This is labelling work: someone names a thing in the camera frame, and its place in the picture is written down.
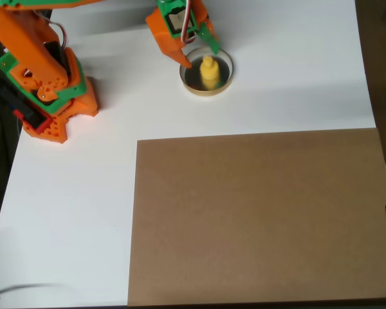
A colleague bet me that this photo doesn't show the white red servo cable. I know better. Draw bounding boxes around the white red servo cable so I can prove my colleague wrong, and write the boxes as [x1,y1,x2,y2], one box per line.
[47,19,69,50]
[179,0,201,45]

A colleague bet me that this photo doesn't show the small yellow knob piece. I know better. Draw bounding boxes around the small yellow knob piece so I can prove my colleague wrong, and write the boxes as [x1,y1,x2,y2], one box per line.
[199,55,221,82]

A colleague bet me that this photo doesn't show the round dark dish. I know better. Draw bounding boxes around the round dark dish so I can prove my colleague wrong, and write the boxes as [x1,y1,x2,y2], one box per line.
[179,46,235,97]

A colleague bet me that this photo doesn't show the brown fibreboard panel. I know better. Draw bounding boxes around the brown fibreboard panel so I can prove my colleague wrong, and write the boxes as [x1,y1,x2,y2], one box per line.
[127,127,386,307]

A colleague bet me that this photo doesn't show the red black controller board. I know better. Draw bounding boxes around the red black controller board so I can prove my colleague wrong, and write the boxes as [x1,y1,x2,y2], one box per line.
[0,85,52,133]

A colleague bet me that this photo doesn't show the orange robot base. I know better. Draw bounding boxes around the orange robot base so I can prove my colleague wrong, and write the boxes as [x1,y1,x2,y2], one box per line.
[19,75,100,145]

